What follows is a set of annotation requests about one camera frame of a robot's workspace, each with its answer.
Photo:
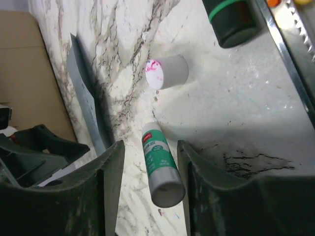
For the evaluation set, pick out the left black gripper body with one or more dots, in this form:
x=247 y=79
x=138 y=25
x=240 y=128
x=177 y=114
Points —
x=29 y=157

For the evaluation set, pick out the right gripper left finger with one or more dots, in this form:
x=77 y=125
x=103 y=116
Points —
x=82 y=203

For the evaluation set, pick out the green handled screwdriver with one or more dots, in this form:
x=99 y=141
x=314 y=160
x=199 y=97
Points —
x=232 y=21

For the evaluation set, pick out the grey paper envelope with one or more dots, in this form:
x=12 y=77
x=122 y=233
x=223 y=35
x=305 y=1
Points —
x=91 y=109

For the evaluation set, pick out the green white glue stick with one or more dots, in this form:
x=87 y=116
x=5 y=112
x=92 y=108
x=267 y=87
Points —
x=165 y=184

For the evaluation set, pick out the orange handled metal tool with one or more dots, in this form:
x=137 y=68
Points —
x=273 y=3

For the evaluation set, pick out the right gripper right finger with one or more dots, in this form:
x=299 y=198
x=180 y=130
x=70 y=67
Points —
x=220 y=204

